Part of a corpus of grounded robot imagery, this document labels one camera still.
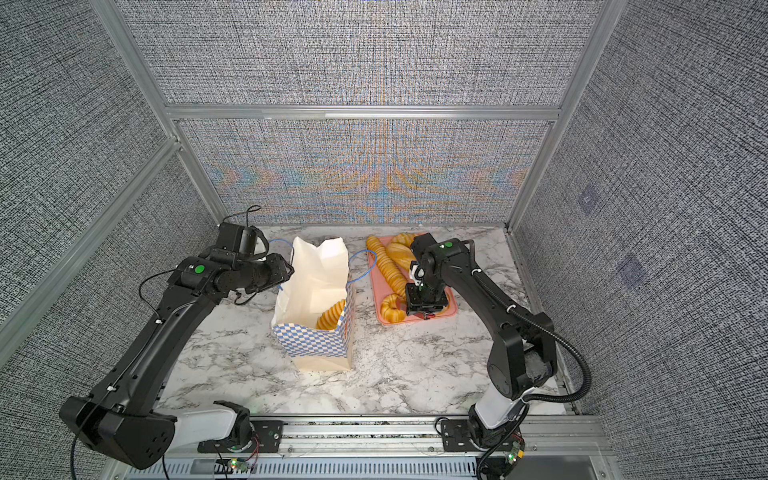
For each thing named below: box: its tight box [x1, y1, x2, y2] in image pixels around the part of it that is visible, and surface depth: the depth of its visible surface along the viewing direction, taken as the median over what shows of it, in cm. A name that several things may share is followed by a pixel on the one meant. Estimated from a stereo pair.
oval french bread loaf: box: [386, 243, 416, 270], surface depth 104 cm
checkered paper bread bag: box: [272, 237, 353, 372], surface depth 78 cm
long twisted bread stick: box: [366, 235, 407, 299], surface depth 105 cm
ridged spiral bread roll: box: [316, 299, 347, 330], surface depth 90 cm
